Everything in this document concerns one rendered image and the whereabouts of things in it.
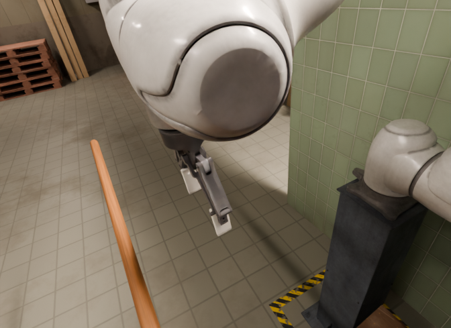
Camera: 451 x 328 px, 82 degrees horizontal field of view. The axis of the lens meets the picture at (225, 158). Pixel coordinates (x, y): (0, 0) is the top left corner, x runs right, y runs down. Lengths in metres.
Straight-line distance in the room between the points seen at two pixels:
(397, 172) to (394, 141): 0.09
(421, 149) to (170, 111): 0.78
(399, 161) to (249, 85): 0.74
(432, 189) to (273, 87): 0.71
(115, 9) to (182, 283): 1.82
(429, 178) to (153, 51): 0.77
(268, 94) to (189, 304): 1.80
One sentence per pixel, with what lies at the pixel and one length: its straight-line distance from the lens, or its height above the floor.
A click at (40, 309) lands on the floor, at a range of 2.35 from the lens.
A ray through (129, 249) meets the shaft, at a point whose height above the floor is 1.20.
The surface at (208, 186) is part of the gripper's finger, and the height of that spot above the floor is 1.41.
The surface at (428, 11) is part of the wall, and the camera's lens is 1.29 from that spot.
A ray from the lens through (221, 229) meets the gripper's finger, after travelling 0.49.
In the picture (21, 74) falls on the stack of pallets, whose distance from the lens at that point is 7.38.
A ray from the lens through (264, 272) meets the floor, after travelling 1.95.
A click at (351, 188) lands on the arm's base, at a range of 1.03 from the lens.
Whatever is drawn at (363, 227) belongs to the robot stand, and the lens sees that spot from 1.05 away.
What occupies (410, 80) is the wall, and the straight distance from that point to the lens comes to 1.34.
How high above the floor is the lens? 1.67
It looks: 35 degrees down
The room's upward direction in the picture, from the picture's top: 8 degrees counter-clockwise
